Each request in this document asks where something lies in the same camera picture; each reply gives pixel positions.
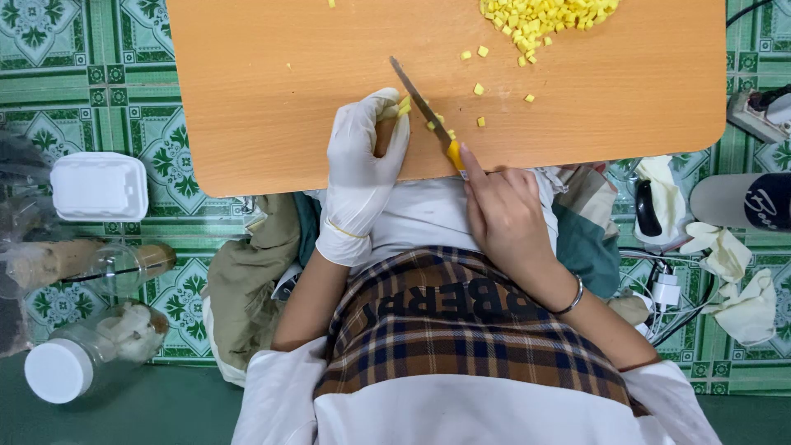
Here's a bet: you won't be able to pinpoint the person's right hand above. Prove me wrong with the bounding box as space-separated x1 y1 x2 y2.
459 143 561 283

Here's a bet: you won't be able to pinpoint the person's left hand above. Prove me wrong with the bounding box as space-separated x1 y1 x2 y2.
315 88 412 268

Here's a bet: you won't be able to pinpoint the yellow handled kitchen knife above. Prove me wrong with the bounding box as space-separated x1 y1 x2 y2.
388 56 468 181

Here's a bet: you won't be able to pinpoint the yellow rubber band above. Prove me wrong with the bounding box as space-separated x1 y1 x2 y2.
325 218 371 240

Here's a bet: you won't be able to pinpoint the teal and beige cushion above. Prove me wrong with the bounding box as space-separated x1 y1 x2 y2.
549 164 623 301

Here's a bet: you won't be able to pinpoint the brown plaid shirt white sleeves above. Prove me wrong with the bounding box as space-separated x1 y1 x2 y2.
232 166 724 445

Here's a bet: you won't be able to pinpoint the black computer mouse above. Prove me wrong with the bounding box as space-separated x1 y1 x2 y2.
634 179 664 238

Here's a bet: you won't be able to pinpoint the olive green cloth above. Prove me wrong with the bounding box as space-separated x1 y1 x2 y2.
203 193 323 388

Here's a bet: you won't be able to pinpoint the crumpled white glove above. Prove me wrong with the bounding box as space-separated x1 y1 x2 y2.
633 155 687 246
701 268 779 346
679 222 754 284

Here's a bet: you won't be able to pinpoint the white charger plug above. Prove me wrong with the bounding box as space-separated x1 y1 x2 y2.
651 272 682 307

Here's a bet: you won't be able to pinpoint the pile of yellow diced food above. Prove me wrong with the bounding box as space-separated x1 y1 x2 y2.
480 0 620 68

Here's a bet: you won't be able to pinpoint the grey and black tumbler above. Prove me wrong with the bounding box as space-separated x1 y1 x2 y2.
690 172 791 233

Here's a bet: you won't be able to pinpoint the white foam food box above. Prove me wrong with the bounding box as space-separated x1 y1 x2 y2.
49 152 150 223

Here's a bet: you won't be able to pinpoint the clear glass jar brown content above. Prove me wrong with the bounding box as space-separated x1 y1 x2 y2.
0 239 178 299

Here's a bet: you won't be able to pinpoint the white power strip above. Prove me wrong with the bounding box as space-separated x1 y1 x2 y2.
725 85 791 145

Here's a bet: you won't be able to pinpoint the plastic jar with white lid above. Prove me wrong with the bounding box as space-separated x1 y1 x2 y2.
24 301 171 405

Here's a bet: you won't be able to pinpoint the clear plastic bags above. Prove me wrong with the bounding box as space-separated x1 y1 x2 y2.
0 129 53 359

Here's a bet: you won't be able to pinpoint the silver bracelet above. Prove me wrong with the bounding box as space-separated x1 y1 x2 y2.
552 272 585 316

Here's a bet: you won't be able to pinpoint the tangle of black white cables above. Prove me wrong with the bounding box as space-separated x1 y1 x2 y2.
618 246 718 348

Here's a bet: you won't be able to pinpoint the black cable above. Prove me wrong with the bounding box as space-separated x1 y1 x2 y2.
725 0 775 29

